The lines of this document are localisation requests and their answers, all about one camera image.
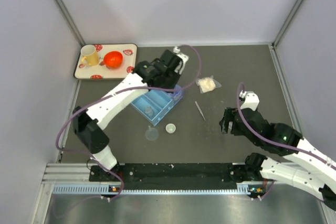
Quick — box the blue plastic organizer box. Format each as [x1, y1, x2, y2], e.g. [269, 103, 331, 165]
[131, 90, 183, 126]

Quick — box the small glass bottle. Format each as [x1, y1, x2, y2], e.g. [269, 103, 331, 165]
[144, 106, 154, 117]

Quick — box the glass beaker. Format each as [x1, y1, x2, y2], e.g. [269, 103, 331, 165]
[169, 90, 183, 101]

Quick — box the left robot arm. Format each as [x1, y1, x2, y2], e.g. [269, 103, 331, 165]
[72, 59, 184, 180]

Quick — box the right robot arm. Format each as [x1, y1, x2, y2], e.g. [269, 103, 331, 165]
[219, 108, 335, 210]

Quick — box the strawberry pattern tray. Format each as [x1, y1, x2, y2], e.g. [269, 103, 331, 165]
[73, 44, 138, 80]

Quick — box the white plastic funnel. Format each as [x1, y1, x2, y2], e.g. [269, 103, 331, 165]
[165, 123, 176, 134]

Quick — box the orange bowl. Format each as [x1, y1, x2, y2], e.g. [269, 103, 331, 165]
[103, 51, 123, 69]

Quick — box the yellow mug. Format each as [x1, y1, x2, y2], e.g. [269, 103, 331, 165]
[80, 45, 99, 66]

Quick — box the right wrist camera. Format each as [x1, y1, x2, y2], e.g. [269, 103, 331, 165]
[239, 91, 259, 111]

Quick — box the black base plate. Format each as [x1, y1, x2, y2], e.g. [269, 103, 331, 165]
[89, 162, 266, 190]

